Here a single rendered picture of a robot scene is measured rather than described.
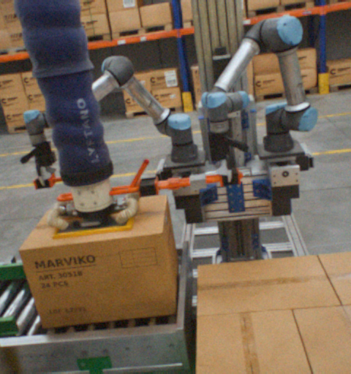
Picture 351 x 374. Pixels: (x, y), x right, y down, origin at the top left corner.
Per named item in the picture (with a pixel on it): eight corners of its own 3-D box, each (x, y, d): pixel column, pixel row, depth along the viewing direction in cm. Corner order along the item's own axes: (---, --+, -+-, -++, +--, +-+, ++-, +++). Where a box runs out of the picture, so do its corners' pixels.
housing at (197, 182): (190, 191, 178) (189, 180, 176) (190, 185, 184) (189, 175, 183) (207, 188, 177) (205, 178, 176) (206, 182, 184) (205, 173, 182)
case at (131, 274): (42, 329, 186) (17, 250, 172) (67, 277, 223) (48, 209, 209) (177, 314, 181) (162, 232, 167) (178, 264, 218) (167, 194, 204)
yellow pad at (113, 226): (52, 240, 176) (49, 229, 174) (58, 229, 185) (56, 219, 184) (131, 231, 173) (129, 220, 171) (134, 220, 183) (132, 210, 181)
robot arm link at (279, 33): (296, 123, 213) (273, 14, 187) (322, 126, 202) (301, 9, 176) (281, 134, 208) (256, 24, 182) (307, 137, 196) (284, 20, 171)
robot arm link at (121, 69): (144, 71, 197) (63, 138, 189) (136, 71, 207) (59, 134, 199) (130, 50, 192) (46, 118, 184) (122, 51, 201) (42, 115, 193)
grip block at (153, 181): (139, 198, 178) (137, 185, 176) (141, 190, 187) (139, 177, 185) (158, 196, 178) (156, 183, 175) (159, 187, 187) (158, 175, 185)
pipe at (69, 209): (51, 230, 177) (47, 218, 175) (67, 206, 200) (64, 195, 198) (131, 220, 174) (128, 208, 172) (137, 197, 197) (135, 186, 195)
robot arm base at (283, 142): (262, 145, 226) (261, 127, 223) (291, 142, 224) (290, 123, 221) (265, 153, 212) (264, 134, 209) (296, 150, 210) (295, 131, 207)
